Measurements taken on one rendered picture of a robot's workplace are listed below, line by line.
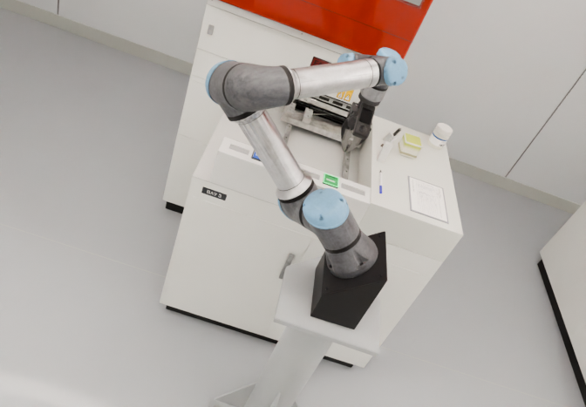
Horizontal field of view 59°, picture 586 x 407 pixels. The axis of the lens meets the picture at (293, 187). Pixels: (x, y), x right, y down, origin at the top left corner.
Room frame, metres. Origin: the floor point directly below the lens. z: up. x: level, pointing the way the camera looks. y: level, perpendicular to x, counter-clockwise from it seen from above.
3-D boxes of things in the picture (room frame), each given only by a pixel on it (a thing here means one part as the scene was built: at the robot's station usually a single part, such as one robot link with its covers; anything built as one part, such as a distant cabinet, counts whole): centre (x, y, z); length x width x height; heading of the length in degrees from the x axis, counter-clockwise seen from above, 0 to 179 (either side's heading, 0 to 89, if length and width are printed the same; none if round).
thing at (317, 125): (1.99, -0.01, 0.87); 0.36 x 0.08 x 0.03; 96
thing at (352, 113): (1.52, -0.11, 1.25); 0.09 x 0.08 x 0.12; 6
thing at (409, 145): (1.89, -0.37, 1.00); 0.07 x 0.07 x 0.07; 10
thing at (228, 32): (2.05, 0.20, 1.02); 0.81 x 0.03 x 0.40; 96
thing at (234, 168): (1.48, 0.01, 0.89); 0.55 x 0.09 x 0.14; 96
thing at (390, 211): (1.80, -0.41, 0.89); 0.62 x 0.35 x 0.14; 6
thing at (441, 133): (2.05, -0.49, 1.01); 0.07 x 0.07 x 0.10
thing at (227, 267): (1.75, -0.10, 0.41); 0.96 x 0.64 x 0.82; 96
